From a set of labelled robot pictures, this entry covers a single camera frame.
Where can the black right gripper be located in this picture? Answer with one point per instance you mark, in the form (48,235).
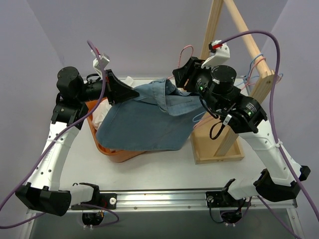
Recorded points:
(186,73)

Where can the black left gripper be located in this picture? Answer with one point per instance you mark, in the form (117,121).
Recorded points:
(109,86)

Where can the white ruffled skirt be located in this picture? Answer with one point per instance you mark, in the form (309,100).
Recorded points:
(103,108)

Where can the pink wire hanger front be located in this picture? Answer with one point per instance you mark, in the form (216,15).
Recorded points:
(253,65)

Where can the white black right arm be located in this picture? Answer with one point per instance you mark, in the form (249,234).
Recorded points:
(245,116)

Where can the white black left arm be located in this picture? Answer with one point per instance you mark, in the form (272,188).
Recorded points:
(41,191)

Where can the orange plastic basket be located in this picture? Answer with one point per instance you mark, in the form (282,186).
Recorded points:
(115,155)

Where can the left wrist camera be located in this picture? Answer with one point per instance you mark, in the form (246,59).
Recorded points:
(99,65)

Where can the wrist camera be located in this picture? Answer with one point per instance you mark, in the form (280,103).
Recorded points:
(220,53)
(99,65)

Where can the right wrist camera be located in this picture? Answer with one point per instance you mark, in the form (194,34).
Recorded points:
(220,53)

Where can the aluminium mounting rail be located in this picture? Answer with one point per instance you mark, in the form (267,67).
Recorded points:
(167,200)

